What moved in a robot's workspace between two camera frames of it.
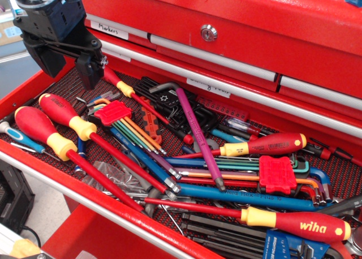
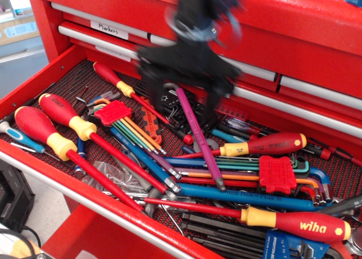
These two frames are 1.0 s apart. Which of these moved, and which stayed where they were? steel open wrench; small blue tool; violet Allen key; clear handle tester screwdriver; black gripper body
Moved: black gripper body
Stayed: small blue tool; violet Allen key; steel open wrench; clear handle tester screwdriver
